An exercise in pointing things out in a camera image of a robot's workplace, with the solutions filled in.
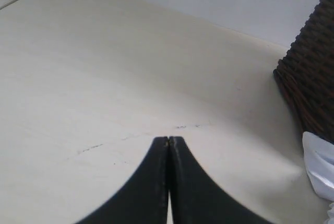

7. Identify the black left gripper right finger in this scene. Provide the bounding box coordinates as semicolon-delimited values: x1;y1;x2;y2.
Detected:
169;137;266;223

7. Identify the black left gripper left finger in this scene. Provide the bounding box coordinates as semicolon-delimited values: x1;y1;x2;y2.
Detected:
78;137;169;224

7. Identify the white t-shirt red lettering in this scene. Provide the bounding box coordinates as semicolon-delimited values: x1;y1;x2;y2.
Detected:
302;132;333;223

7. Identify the dark red wicker basket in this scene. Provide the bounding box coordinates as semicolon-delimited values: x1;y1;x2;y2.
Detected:
273;0;333;143

